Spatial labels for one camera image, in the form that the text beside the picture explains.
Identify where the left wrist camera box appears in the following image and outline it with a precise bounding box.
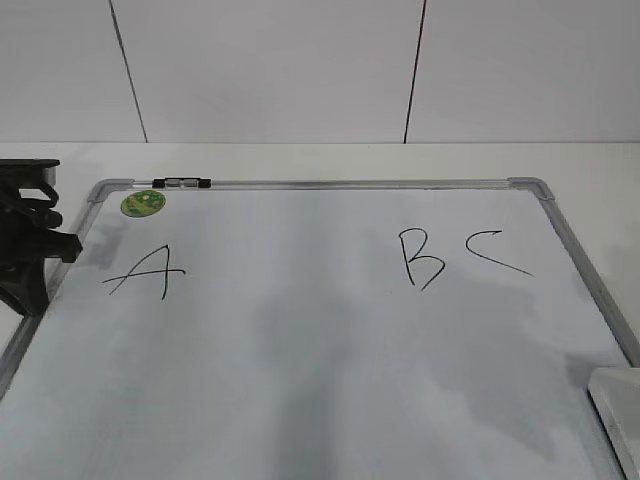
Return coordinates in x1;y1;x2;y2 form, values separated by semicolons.
1;158;60;189

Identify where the white whiteboard with aluminium frame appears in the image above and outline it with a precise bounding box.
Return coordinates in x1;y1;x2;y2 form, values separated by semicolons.
1;178;639;479

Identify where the white whiteboard eraser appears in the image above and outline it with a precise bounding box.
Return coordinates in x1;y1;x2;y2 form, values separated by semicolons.
588;367;640;479

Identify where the green round magnet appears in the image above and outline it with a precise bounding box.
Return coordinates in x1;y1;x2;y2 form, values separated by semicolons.
120;190;166;218

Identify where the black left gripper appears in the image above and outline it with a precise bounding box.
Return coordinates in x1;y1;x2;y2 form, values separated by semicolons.
1;181;82;316

